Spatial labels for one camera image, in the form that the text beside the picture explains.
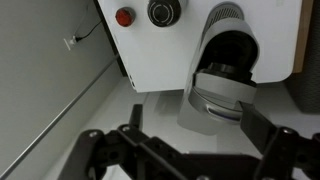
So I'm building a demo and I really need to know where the white wall outlet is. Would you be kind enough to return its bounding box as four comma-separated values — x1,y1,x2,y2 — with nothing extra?
62,35,79,52

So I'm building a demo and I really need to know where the white plastic table board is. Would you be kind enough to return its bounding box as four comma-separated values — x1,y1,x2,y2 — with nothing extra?
97,0,303,94

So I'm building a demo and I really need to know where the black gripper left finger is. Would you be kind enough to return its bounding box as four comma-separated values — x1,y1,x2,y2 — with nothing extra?
57,103,188,180

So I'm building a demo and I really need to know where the brown cup with red lid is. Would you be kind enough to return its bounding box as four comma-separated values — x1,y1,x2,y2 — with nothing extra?
114,6,137,28

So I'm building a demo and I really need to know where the grey pod coffee maker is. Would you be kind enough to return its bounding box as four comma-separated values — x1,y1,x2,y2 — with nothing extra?
176,2,261,136

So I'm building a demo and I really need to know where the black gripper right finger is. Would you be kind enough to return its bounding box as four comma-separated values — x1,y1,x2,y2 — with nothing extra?
238,100,320,180

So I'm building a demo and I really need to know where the dark grey canister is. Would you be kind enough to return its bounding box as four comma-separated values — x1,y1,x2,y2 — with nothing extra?
147,0,183,28

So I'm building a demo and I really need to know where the black power cable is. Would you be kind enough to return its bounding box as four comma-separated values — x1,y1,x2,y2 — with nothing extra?
75,19,105,43

